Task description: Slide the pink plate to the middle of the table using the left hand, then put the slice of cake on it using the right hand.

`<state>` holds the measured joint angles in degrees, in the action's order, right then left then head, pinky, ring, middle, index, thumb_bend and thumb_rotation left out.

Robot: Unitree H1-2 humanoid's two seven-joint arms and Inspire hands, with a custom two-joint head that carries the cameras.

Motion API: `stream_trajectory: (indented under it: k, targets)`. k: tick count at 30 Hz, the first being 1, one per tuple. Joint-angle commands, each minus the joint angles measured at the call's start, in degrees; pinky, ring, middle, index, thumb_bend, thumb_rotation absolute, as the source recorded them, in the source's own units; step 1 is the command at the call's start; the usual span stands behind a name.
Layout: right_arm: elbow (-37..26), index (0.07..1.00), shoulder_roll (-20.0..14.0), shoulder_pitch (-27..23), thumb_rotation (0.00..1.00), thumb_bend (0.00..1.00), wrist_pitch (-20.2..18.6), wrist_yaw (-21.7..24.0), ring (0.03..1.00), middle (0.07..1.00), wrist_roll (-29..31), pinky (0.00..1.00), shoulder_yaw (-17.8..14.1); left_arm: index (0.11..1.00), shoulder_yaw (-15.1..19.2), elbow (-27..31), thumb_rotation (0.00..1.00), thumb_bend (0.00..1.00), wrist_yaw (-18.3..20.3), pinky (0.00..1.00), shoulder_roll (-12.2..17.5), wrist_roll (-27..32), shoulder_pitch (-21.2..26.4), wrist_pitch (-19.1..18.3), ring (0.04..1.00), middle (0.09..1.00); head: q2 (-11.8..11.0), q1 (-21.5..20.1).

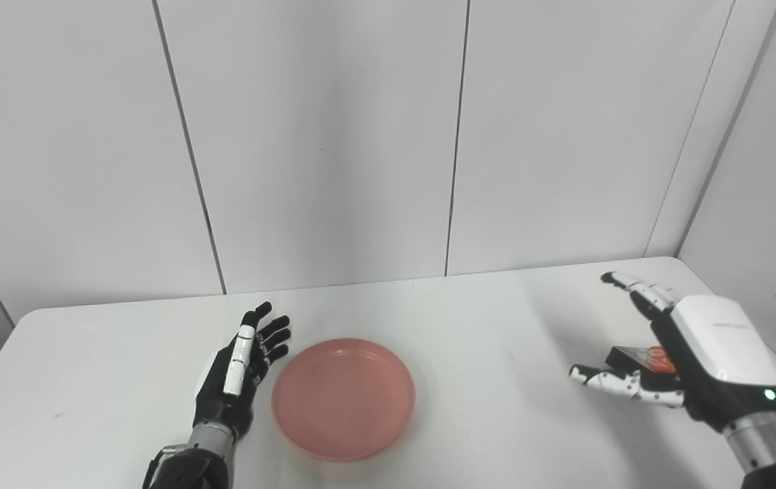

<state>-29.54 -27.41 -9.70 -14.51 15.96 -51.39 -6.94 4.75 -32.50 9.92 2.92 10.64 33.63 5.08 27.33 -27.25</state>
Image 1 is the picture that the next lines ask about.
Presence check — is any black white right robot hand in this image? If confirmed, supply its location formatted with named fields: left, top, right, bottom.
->
left=568, top=271, right=776, bottom=433

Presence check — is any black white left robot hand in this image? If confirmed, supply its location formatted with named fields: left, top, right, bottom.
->
left=192, top=302, right=292, bottom=442

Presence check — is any chocolate cake slice with fruit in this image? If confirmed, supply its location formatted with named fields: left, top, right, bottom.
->
left=606, top=345, right=678, bottom=376

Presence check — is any pink round plate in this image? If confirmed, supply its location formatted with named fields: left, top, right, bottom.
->
left=271, top=338, right=417, bottom=463

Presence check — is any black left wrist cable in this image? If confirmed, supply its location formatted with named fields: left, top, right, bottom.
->
left=143, top=445, right=188, bottom=489

